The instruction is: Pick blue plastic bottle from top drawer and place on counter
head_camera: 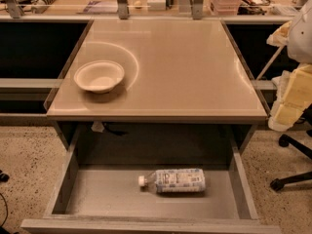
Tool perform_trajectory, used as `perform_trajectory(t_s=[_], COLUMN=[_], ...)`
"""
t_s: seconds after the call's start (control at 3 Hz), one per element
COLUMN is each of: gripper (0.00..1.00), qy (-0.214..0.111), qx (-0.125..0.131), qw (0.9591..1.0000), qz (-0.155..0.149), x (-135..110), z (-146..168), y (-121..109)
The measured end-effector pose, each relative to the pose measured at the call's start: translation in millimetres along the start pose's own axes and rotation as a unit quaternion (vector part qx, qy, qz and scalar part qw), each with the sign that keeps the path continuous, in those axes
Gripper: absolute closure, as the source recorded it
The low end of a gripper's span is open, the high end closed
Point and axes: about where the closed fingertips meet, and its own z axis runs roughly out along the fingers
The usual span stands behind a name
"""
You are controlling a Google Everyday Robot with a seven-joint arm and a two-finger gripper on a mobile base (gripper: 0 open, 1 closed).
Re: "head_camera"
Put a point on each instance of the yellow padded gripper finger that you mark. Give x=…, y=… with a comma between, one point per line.
x=294, y=95
x=280, y=37

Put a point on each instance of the clear plastic water bottle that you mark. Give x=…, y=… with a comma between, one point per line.
x=174, y=180

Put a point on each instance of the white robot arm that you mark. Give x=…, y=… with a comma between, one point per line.
x=299, y=47

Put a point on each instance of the grey counter cabinet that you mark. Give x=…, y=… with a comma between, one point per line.
x=186, y=71

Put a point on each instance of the open grey drawer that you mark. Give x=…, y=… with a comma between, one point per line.
x=98, y=190

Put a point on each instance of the white leaning stick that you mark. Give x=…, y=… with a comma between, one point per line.
x=268, y=64

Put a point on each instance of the black office chair base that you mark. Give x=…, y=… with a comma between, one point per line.
x=289, y=160

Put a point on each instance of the white paper bowl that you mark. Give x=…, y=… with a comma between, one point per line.
x=99, y=76

